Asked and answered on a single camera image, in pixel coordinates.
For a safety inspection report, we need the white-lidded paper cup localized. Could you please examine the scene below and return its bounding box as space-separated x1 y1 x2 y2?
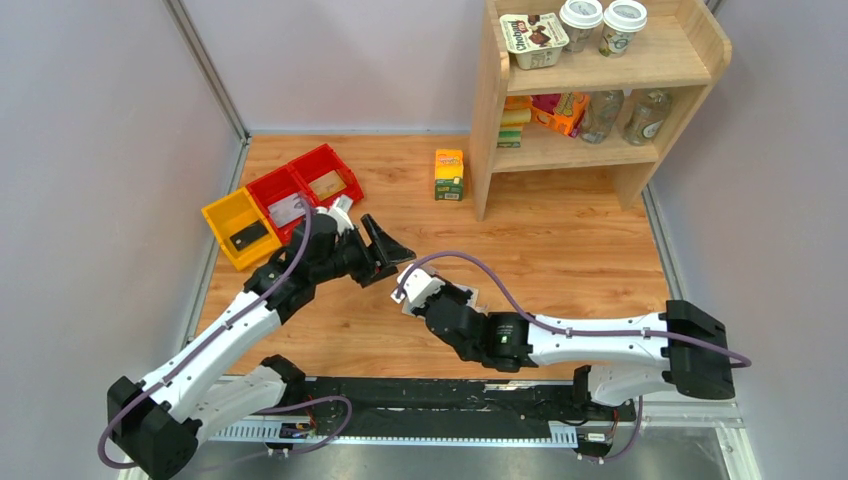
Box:
558 0 604 53
598 0 648 58

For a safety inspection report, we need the left clear plastic bottle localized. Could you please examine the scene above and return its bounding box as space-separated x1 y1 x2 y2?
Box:
579 90 625 144

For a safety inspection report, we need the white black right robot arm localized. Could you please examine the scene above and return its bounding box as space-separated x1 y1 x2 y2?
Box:
406 281 735 407

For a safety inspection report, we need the yellow plastic bin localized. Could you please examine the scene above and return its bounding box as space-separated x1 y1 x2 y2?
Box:
201 187 281 271

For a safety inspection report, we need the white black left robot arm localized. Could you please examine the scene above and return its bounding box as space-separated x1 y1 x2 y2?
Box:
97 208 416 479

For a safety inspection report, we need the aluminium frame rail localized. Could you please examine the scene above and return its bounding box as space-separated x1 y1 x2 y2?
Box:
113 370 747 479

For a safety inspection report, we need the right white-lidded paper cup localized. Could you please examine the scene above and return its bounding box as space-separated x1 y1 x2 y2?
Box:
598 0 648 58

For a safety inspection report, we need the right clear plastic bottle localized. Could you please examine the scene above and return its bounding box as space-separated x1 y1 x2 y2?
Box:
622 88 673 146

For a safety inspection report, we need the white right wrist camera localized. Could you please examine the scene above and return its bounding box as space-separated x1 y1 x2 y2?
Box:
390 266 446 316

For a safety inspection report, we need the gold credit card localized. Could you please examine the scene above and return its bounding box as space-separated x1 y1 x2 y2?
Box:
309 170 347 201

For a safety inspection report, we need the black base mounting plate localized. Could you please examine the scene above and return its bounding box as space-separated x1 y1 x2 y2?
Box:
279 377 635 440

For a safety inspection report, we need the wooden shelf unit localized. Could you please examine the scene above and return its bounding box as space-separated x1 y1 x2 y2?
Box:
466 1 733 220

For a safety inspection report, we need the yellow green juice carton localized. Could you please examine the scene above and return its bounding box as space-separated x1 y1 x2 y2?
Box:
434 149 465 201

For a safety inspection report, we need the yellow green sponge stack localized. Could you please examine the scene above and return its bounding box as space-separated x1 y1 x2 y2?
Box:
496 95 532 148

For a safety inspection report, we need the grey translucent card holder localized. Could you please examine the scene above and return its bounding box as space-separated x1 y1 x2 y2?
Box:
457 284 489 313

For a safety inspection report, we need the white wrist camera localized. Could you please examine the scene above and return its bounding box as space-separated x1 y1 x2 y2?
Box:
390 266 446 316
315 194 355 235

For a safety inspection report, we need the left white-lidded paper cup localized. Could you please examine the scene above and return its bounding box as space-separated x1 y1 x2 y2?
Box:
558 0 604 53

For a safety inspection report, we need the black credit card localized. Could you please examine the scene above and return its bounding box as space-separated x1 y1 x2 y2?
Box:
229 220 268 252

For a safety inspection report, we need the Chobani yogurt cup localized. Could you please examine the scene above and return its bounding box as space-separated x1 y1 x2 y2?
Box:
499 13 570 70

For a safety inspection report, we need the red middle plastic bin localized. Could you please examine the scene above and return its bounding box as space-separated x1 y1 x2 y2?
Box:
247 165 316 245

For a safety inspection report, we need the red plastic bin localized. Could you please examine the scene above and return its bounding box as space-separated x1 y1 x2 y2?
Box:
247 165 316 245
289 144 365 207

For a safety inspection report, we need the orange snack box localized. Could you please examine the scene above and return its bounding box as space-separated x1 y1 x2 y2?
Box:
531 92 589 138

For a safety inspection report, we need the clear plastic bottle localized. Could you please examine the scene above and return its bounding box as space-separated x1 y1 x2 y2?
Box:
579 90 625 144
622 88 673 146

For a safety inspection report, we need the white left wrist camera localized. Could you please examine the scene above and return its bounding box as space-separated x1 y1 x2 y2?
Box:
315 194 355 235

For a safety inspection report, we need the red far plastic bin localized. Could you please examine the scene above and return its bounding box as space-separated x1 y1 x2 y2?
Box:
289 144 365 207

